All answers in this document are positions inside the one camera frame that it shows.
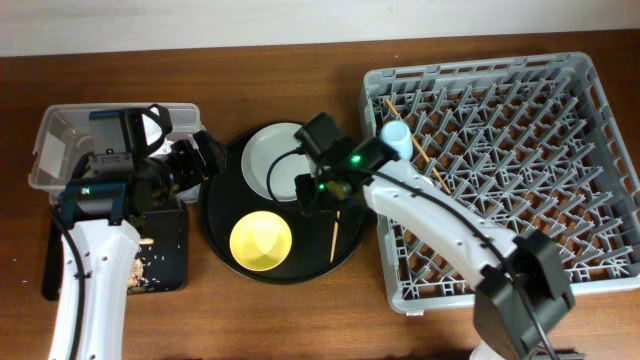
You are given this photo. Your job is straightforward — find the yellow bowl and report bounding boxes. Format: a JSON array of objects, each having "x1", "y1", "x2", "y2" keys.
[{"x1": 229, "y1": 211, "x2": 293, "y2": 272}]

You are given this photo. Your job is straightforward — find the round black tray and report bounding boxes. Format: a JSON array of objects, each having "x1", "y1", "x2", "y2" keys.
[{"x1": 199, "y1": 128, "x2": 370, "y2": 285}]

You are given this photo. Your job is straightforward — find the clear plastic bin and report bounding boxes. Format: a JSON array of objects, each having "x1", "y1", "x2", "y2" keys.
[{"x1": 28, "y1": 103, "x2": 204, "y2": 203}]

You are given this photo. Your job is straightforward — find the grey plastic dishwasher rack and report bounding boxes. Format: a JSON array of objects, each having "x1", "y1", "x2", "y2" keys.
[{"x1": 359, "y1": 52, "x2": 639, "y2": 295}]

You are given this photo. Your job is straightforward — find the blue plastic cup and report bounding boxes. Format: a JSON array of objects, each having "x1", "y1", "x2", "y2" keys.
[{"x1": 380, "y1": 120, "x2": 413, "y2": 160}]

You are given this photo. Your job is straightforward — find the food scraps pile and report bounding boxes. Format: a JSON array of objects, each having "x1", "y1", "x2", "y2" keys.
[{"x1": 127, "y1": 238, "x2": 157, "y2": 293}]

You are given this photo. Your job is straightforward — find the light grey plate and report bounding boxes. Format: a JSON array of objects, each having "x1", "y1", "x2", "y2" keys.
[{"x1": 241, "y1": 122, "x2": 310, "y2": 202}]

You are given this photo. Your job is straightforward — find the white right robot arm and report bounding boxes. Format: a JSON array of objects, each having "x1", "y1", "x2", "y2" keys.
[{"x1": 296, "y1": 134, "x2": 575, "y2": 359}]

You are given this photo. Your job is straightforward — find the black rectangular waste tray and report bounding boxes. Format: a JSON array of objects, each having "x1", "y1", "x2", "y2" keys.
[{"x1": 41, "y1": 199, "x2": 189, "y2": 301}]

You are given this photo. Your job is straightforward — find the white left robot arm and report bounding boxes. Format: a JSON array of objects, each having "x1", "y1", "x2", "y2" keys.
[{"x1": 49, "y1": 130, "x2": 226, "y2": 359}]

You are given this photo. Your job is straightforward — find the wooden chopstick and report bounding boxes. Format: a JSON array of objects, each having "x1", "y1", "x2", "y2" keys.
[
  {"x1": 385, "y1": 98, "x2": 451, "y2": 195},
  {"x1": 329, "y1": 210, "x2": 341, "y2": 264}
]

